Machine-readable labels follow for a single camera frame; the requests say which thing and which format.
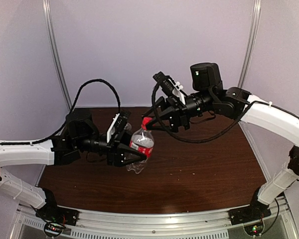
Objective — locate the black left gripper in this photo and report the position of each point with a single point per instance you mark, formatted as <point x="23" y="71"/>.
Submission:
<point x="115" y="151"/>

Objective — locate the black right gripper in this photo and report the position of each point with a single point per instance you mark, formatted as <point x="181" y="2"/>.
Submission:
<point x="178" y="113"/>

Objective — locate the red label soda bottle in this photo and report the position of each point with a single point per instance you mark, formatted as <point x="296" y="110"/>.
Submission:
<point x="145" y="141"/>

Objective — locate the red soda bottle cap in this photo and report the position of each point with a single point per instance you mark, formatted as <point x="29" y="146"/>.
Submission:
<point x="145" y="121"/>

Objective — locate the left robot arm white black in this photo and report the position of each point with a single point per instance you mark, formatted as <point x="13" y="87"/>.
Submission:
<point x="80" y="135"/>

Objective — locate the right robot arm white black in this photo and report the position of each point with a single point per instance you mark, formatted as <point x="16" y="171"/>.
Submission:
<point x="240" y="106"/>

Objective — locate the left round circuit board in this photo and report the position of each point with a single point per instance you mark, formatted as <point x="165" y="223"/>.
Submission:
<point x="53" y="229"/>

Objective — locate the round circuit board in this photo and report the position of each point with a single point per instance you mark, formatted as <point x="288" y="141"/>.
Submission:
<point x="53" y="229"/>
<point x="254" y="229"/>

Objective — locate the right round circuit board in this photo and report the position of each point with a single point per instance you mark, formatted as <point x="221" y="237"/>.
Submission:
<point x="254" y="229"/>

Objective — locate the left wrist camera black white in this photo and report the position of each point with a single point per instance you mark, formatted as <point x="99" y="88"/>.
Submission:
<point x="119" y="123"/>

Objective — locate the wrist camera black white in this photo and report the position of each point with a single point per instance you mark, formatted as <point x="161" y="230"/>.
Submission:
<point x="170" y="87"/>
<point x="119" y="123"/>

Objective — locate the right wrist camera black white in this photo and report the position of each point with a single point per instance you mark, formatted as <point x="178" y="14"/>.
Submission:
<point x="170" y="87"/>

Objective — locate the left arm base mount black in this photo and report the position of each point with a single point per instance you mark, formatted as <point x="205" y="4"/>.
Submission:
<point x="60" y="215"/>

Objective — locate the aluminium front rail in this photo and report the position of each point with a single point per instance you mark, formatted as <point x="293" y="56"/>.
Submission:
<point x="215" y="224"/>

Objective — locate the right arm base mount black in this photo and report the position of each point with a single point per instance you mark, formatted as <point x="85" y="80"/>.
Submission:
<point x="248" y="214"/>

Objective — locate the right aluminium frame post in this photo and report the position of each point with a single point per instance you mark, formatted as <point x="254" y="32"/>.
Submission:
<point x="254" y="27"/>

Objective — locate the aluminium frame post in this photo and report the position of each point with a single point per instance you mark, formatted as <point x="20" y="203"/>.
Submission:
<point x="55" y="53"/>
<point x="254" y="27"/>

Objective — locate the left aluminium frame post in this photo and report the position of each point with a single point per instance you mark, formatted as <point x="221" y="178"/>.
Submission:
<point x="55" y="53"/>

